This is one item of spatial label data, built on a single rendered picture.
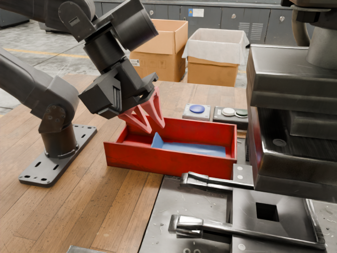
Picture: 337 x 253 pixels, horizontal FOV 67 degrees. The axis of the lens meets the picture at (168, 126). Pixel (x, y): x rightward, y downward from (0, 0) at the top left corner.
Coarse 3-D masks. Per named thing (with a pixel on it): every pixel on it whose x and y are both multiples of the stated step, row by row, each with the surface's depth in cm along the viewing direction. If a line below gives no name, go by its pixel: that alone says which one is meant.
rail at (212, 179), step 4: (208, 180) 36; (212, 180) 36; (216, 180) 36; (220, 180) 36; (224, 180) 36; (228, 180) 36; (224, 184) 36; (228, 184) 36; (232, 184) 36; (236, 184) 36; (240, 184) 35; (244, 184) 35; (248, 184) 35; (252, 184) 35; (252, 188) 35; (212, 192) 37; (216, 192) 37; (220, 192) 37
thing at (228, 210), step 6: (228, 198) 41; (228, 204) 40; (228, 210) 39; (258, 210) 34; (264, 210) 34; (270, 210) 34; (228, 216) 37; (258, 216) 36; (264, 216) 34; (270, 216) 34; (228, 222) 38
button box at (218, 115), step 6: (216, 108) 66; (222, 108) 66; (234, 108) 66; (240, 108) 66; (216, 114) 64; (222, 114) 64; (234, 114) 63; (216, 120) 62; (222, 120) 62; (228, 120) 62; (234, 120) 61; (240, 120) 61; (246, 120) 61; (240, 126) 62; (246, 126) 61; (246, 132) 62
